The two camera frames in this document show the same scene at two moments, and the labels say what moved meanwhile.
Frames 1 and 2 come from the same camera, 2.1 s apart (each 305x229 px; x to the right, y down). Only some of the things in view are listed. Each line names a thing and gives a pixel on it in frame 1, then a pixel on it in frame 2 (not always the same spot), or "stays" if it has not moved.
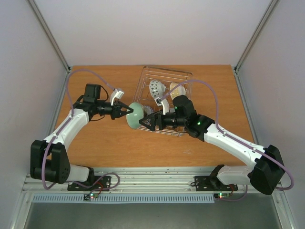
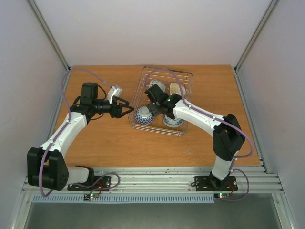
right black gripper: x=157 y=121 → x=154 y=109
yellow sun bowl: x=179 y=91 stays
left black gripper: x=116 y=109 stays
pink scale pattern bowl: x=157 y=88 stays
